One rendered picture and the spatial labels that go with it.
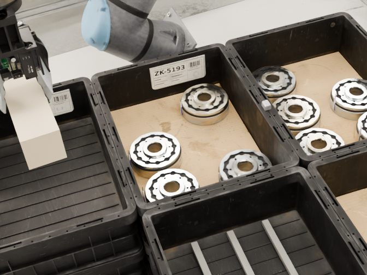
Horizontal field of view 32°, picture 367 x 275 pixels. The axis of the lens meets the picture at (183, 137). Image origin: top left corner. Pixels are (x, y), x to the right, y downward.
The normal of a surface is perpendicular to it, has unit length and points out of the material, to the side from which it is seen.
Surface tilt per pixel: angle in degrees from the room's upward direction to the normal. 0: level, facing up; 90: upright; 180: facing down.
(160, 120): 0
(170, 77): 90
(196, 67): 90
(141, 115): 0
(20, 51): 90
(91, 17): 57
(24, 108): 0
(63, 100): 90
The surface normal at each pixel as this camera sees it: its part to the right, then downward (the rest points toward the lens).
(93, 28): -0.81, -0.14
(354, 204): -0.07, -0.72
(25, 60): 0.39, 0.62
